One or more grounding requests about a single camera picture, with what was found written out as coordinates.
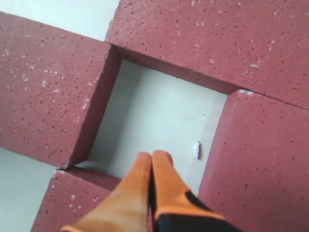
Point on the small white foam crumb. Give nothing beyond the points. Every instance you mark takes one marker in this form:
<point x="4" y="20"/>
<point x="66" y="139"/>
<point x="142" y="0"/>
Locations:
<point x="197" y="150"/>

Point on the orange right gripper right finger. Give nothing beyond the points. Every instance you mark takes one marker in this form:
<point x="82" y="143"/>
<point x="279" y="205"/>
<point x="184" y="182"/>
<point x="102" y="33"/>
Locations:
<point x="175" y="208"/>

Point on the red brick under leaning one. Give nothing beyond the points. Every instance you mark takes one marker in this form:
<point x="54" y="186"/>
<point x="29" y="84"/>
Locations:
<point x="257" y="173"/>

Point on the red brick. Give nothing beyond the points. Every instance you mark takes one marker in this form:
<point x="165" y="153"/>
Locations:
<point x="258" y="45"/>
<point x="257" y="173"/>
<point x="54" y="89"/>
<point x="70" y="195"/>

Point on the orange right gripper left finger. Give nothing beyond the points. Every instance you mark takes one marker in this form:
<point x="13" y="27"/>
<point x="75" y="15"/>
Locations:
<point x="126" y="208"/>

